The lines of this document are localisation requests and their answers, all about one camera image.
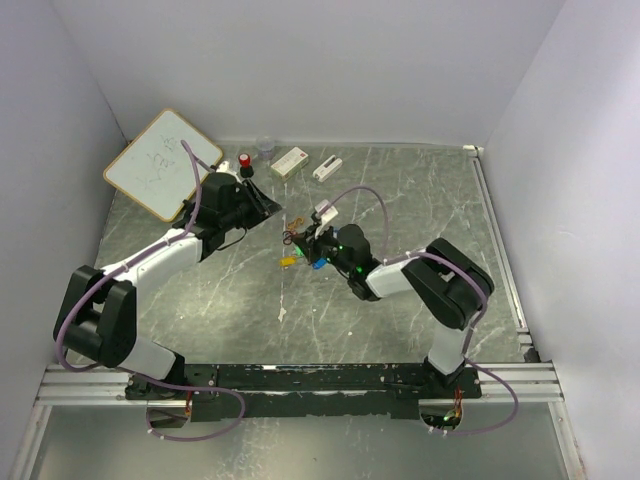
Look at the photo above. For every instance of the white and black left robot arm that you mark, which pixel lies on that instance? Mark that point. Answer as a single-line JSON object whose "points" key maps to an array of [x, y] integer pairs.
{"points": [[98, 318]]}

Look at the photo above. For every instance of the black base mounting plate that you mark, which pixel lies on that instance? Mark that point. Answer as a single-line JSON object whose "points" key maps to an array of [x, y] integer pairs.
{"points": [[224, 391]]}

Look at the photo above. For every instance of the clear plastic cup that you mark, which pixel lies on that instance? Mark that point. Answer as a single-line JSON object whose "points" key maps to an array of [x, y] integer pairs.
{"points": [[265, 146]]}

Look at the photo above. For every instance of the white rectangular device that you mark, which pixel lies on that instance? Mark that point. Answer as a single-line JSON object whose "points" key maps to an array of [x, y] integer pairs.
{"points": [[327, 168]]}

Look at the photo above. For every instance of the white board with wooden frame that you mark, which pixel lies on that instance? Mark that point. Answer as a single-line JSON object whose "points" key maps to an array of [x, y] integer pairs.
{"points": [[159, 167]]}

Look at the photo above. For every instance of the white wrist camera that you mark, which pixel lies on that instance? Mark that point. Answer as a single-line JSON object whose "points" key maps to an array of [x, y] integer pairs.
{"points": [[226, 167], [324, 212]]}

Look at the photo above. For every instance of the blue key tag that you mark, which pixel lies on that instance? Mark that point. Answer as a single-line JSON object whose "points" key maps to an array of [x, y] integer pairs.
{"points": [[320, 263]]}

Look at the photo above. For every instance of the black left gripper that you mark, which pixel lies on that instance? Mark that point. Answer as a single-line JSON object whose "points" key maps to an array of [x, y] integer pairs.
{"points": [[269, 207]]}

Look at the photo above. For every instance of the red and black stamp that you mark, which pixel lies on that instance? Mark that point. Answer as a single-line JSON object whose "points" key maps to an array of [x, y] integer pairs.
{"points": [[246, 168]]}

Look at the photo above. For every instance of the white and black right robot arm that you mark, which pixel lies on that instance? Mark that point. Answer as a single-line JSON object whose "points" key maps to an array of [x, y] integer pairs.
{"points": [[453, 288]]}

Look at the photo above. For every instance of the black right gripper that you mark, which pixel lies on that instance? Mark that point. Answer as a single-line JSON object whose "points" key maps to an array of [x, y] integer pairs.
{"points": [[306, 246]]}

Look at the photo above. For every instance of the orange carabiner keyring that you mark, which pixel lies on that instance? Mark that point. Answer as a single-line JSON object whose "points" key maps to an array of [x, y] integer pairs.
{"points": [[295, 224]]}

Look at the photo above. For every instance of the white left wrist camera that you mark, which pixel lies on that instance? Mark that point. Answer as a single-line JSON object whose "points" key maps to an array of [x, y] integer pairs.
{"points": [[226, 167]]}

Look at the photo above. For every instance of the red carabiner keyring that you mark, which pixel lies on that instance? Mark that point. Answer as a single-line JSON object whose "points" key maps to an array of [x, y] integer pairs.
{"points": [[288, 237]]}

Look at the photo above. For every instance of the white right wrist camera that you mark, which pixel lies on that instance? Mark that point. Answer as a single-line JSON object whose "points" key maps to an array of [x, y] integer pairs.
{"points": [[324, 212]]}

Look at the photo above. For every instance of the white and red cardboard box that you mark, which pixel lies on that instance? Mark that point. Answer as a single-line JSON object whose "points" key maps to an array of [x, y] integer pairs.
{"points": [[290, 163]]}

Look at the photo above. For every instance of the yellow key tag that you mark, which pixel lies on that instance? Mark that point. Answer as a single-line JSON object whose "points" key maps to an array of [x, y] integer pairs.
{"points": [[287, 261]]}

